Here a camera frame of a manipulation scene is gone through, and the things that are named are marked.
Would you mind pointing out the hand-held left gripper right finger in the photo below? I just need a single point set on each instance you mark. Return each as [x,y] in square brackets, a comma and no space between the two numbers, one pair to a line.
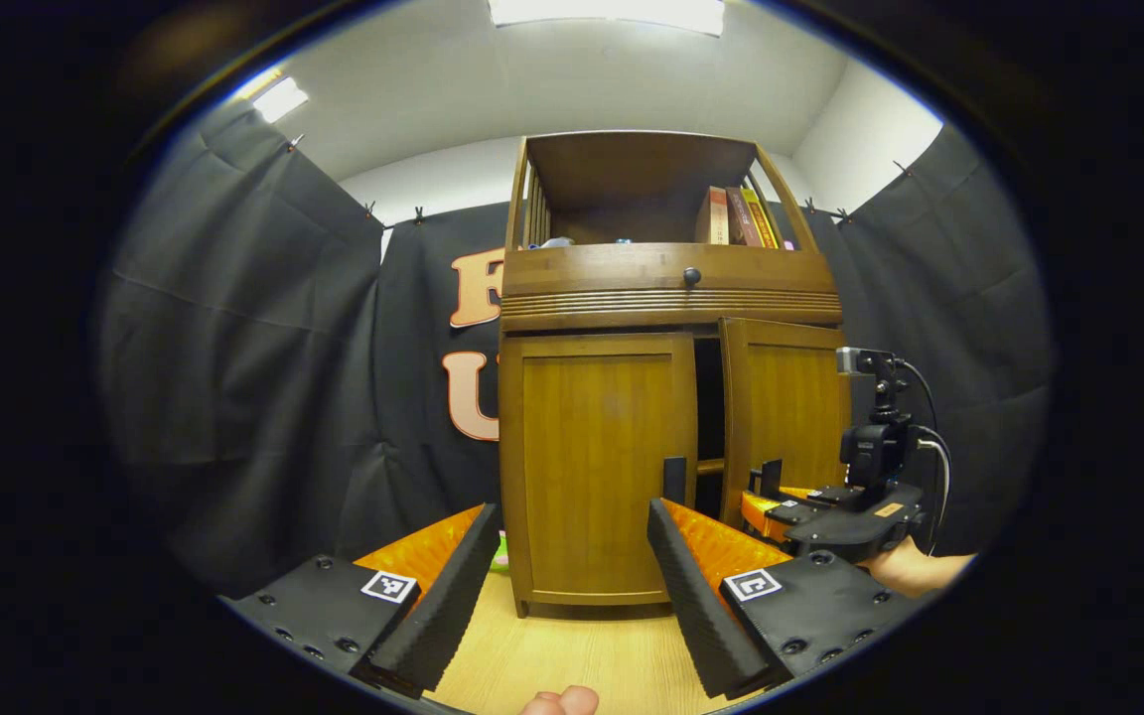
[686,596]

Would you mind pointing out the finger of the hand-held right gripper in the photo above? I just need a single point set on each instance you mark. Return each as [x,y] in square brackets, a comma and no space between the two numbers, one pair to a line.
[825,494]
[759,511]

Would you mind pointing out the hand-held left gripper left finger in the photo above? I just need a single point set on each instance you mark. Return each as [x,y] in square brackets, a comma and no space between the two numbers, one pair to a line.
[453,586]

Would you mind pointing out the wooden shoe cabinet door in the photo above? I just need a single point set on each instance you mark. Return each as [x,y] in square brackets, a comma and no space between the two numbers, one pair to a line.
[592,447]
[790,397]

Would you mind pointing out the wooden double-door shoe cabinet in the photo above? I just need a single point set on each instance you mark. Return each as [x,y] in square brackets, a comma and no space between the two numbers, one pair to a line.
[632,179]

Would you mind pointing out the small green toy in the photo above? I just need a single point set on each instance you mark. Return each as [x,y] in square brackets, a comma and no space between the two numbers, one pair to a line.
[500,552]

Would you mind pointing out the yellow book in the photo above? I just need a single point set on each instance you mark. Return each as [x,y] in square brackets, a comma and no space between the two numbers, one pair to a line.
[763,220]

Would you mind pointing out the wooden drawer with black knob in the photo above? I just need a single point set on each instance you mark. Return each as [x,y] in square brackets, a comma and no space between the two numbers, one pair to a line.
[612,268]

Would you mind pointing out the reddish brown book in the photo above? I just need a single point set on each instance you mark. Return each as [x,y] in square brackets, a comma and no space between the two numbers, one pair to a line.
[739,218]

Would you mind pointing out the beige book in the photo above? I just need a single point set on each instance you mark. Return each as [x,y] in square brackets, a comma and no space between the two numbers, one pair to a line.
[713,216]

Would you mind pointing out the small grey object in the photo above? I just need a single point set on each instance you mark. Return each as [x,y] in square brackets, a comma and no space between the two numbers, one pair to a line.
[557,242]

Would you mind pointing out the small ceiling light panel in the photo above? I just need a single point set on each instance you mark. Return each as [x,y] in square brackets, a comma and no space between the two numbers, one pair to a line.
[280,99]

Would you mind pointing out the large ceiling light panel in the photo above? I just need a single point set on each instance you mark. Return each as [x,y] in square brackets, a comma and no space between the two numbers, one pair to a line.
[612,10]

